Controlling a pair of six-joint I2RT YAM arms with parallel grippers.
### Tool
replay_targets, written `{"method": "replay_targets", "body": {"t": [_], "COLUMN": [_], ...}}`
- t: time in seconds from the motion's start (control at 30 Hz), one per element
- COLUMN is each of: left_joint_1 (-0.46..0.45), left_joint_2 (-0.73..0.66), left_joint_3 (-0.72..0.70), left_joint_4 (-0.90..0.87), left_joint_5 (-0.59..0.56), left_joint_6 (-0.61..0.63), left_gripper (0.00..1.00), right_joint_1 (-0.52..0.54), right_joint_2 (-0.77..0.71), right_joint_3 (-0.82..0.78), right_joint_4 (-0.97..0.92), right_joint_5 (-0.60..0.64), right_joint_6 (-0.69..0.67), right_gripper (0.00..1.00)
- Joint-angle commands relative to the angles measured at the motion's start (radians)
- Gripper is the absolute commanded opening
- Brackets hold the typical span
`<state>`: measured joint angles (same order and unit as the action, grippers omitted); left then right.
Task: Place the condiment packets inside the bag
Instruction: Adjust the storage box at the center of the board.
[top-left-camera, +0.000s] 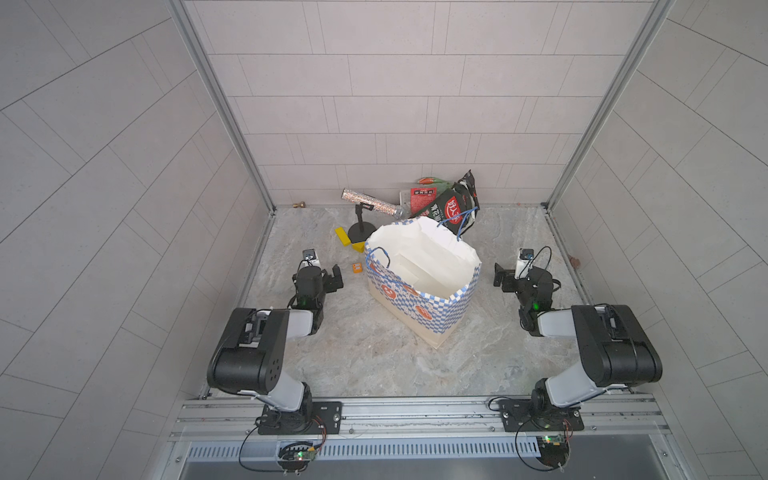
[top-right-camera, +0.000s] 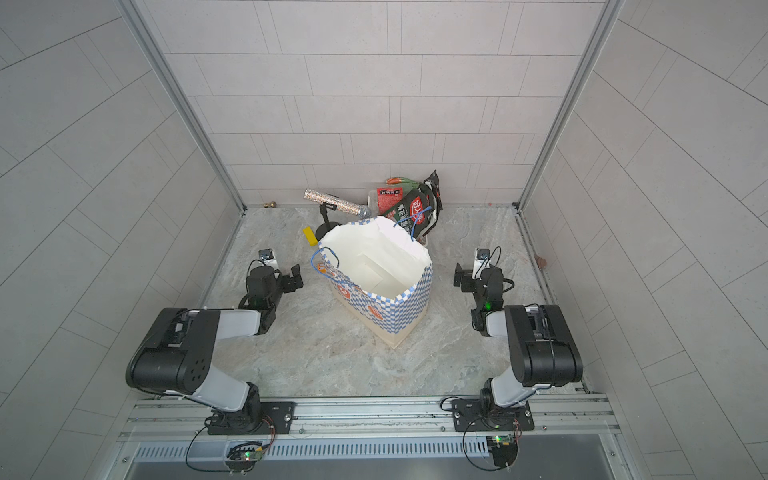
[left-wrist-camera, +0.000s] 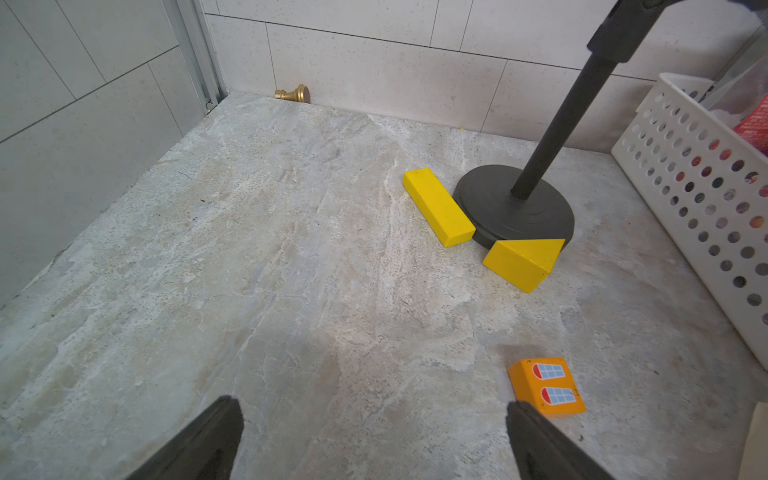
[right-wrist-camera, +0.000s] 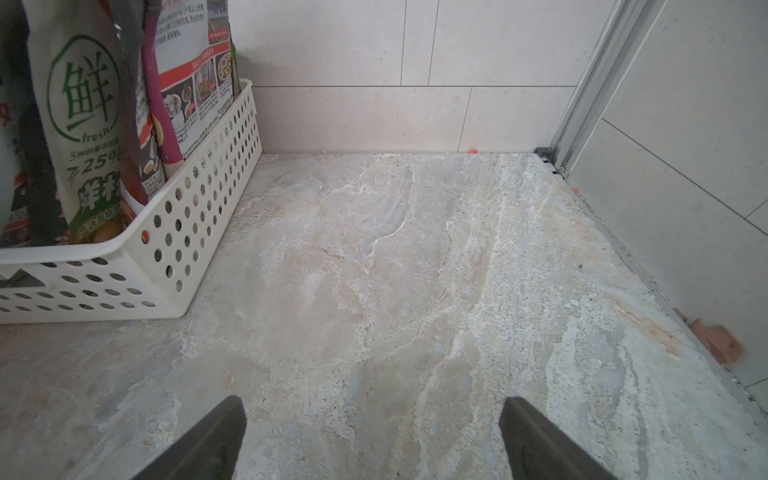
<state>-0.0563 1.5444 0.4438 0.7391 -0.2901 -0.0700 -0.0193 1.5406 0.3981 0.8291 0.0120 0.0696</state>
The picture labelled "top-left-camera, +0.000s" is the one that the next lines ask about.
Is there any black red condiment packet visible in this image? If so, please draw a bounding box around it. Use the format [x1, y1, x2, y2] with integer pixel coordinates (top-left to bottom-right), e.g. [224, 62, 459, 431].
[425, 170, 480, 237]

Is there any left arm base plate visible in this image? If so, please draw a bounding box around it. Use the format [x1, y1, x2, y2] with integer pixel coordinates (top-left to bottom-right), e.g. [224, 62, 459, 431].
[257, 401, 343, 435]

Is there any circuit board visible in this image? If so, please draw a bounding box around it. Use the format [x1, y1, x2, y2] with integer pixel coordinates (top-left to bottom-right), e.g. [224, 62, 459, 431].
[537, 435, 570, 469]
[278, 441, 322, 463]

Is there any left circuit board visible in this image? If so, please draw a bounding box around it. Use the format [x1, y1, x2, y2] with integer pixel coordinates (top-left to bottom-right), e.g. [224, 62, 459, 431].
[278, 441, 322, 463]

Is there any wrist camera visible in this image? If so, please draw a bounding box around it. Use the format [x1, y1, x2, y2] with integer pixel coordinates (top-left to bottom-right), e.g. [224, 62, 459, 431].
[298, 249, 321, 270]
[515, 248, 535, 279]

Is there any red green small packet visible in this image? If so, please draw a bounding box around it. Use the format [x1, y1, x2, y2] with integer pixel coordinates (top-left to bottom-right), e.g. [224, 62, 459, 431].
[410, 186, 437, 218]

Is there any yellow block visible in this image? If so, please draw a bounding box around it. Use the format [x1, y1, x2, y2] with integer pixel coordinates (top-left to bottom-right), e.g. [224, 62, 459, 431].
[335, 227, 365, 253]

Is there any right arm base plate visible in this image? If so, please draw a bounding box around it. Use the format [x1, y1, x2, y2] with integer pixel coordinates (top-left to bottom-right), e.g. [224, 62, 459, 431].
[488, 397, 585, 433]

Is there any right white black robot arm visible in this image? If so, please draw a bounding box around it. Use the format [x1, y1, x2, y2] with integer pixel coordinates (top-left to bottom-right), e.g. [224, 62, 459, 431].
[493, 264, 663, 415]

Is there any black microphone stand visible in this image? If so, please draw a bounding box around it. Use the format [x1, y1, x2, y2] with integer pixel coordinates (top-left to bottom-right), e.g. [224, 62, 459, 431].
[347, 203, 377, 244]

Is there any glitter microphone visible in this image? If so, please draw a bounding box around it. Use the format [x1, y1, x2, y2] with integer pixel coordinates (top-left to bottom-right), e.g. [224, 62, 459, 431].
[341, 188, 406, 220]

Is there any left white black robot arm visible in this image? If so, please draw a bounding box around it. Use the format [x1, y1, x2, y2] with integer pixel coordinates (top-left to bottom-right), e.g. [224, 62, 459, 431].
[207, 260, 344, 421]

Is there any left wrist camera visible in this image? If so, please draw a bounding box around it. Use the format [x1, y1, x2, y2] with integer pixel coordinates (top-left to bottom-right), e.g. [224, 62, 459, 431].
[298, 249, 321, 270]

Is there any blue checkered paper bag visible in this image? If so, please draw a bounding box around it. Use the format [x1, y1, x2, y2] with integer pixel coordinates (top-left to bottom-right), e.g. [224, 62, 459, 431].
[363, 216, 482, 349]

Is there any right circuit board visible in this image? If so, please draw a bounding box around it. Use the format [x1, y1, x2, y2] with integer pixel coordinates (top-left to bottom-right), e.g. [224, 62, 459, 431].
[537, 435, 570, 469]

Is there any aluminium rail frame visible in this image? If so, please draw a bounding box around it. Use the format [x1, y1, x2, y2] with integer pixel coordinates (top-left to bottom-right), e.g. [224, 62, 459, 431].
[166, 393, 680, 471]

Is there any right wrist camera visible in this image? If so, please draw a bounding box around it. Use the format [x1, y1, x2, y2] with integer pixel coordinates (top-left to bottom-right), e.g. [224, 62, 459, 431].
[515, 248, 535, 279]

